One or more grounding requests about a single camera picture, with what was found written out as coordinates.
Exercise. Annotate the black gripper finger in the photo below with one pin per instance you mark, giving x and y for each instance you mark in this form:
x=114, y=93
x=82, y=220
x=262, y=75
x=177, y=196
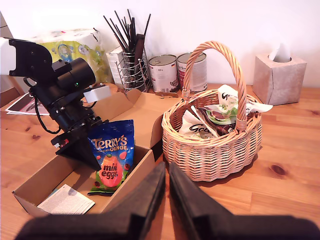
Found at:
x=82, y=153
x=145, y=200
x=190, y=200

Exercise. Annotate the blue Terry's mini eggs bag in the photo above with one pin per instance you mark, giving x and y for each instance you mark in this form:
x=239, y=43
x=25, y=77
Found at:
x=112, y=150

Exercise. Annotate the white Galaxy mini eggs bag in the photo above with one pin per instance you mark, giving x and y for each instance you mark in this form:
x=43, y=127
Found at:
x=192, y=127
x=225, y=95
x=220, y=117

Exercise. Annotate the open brown cardboard box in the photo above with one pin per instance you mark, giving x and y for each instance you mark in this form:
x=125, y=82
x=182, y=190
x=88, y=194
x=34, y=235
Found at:
x=120, y=197

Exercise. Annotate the woven wicker basket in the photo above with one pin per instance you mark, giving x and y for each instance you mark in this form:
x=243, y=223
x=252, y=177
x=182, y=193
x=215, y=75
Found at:
x=212, y=160

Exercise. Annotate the white carton box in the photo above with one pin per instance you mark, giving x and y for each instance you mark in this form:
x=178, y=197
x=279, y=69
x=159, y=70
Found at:
x=113, y=62

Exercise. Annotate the beige cube tissue box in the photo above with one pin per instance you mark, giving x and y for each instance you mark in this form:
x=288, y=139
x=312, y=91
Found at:
x=280, y=82

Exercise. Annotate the white printed paper leaflet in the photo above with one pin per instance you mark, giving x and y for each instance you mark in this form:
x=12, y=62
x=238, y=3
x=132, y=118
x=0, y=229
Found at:
x=67, y=201

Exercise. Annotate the printed magazine sheet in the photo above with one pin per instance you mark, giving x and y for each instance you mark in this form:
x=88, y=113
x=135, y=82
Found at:
x=20, y=106

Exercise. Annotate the kitchen towel roll pack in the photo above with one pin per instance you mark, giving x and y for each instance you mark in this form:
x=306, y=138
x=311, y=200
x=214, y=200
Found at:
x=82, y=42

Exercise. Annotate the dark brown flat utensil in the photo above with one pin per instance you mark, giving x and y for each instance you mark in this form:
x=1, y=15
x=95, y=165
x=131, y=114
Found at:
x=140, y=50

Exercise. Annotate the thin black stick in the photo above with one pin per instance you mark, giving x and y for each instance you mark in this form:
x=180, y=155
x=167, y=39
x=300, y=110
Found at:
x=147, y=23
x=113, y=32
x=121, y=27
x=130, y=20

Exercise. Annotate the tin can white label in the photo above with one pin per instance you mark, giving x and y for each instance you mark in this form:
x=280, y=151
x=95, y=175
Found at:
x=162, y=72

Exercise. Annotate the tin can dark red label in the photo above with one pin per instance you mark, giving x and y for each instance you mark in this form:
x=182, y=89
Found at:
x=201, y=72

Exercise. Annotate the white tissue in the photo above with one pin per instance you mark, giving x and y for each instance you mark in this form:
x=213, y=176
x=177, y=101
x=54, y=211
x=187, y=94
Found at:
x=281, y=53

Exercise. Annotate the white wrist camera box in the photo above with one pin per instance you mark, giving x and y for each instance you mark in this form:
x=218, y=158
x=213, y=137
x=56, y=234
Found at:
x=98, y=93

